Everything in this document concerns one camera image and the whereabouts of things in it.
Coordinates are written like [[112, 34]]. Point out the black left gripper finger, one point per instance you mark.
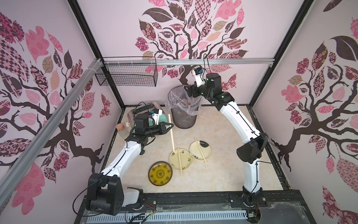
[[168, 129], [168, 124]]

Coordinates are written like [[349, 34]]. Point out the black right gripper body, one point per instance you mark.
[[192, 90]]

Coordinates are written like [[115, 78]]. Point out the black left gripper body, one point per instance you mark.
[[157, 129]]

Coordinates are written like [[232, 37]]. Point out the bare wooden chopsticks pair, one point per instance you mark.
[[201, 152]]

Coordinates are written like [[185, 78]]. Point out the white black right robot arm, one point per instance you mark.
[[254, 142]]

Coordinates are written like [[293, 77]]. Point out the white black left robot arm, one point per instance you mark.
[[105, 192]]

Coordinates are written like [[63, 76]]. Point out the clear plastic bin liner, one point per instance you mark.
[[178, 98]]

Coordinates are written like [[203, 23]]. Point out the black mesh trash bin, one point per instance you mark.
[[182, 120]]

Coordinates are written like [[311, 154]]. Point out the mint green toaster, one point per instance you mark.
[[145, 108]]

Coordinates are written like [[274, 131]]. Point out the cream plate right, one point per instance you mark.
[[195, 153]]

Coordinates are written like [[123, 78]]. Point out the cream plate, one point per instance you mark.
[[195, 153], [186, 159]]

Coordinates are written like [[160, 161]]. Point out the cream plate middle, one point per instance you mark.
[[186, 159]]

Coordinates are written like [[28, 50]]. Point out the yellow black patterned plate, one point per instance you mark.
[[160, 173]]

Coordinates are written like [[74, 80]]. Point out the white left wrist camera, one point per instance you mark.
[[155, 115]]

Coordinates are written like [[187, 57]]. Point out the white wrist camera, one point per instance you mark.
[[198, 74], [155, 115]]

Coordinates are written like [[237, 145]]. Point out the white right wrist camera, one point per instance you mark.
[[198, 74]]

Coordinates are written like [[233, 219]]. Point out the black wire wall basket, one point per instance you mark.
[[128, 71]]

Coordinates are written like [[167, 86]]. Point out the aluminium frame bar rear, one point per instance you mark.
[[175, 62]]

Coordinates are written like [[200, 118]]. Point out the aluminium frame bar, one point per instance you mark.
[[24, 162], [175, 62]]

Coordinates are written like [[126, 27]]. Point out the white slotted cable duct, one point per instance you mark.
[[167, 217]]

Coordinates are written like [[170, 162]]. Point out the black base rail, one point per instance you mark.
[[274, 207]]

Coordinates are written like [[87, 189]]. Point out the aluminium frame bar left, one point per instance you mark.
[[24, 162]]

